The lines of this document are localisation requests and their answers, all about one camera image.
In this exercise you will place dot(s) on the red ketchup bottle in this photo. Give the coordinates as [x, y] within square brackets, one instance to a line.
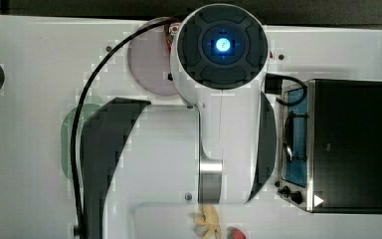
[170, 31]

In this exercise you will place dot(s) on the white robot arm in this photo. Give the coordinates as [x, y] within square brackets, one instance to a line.
[219, 146]

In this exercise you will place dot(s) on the grey round plate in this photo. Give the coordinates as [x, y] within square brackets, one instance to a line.
[149, 62]

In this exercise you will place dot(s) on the yellow banana toy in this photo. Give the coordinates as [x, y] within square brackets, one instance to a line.
[209, 219]

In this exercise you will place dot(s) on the black toaster oven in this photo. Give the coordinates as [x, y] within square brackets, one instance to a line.
[331, 152]

